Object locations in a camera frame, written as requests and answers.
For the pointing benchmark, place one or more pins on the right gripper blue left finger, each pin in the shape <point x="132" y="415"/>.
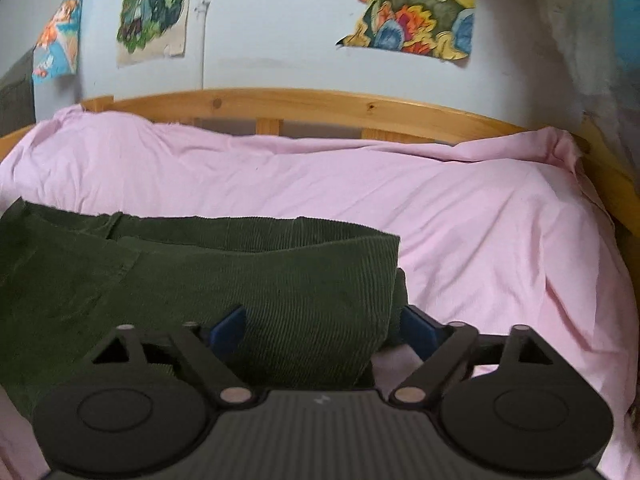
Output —
<point x="202" y="355"/>

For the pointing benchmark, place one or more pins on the grey cabinet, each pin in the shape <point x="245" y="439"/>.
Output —
<point x="17" y="108"/>

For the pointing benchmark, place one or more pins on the wooden bed frame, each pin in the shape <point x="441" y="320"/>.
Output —
<point x="320" y="110"/>

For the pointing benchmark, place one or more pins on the pink bed sheet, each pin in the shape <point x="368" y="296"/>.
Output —
<point x="492" y="232"/>

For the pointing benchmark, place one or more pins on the dark green corduroy shirt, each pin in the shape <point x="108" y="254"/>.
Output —
<point x="321" y="296"/>

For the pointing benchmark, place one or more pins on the colourful floral dragon poster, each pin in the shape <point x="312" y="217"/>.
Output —
<point x="436" y="28"/>

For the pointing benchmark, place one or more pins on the orange blue anime poster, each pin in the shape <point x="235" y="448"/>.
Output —
<point x="57" y="48"/>

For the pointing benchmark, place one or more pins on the anime girl green poster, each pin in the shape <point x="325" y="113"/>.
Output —
<point x="151" y="29"/>

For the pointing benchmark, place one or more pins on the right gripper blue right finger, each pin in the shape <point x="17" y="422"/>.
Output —
<point x="445" y="350"/>

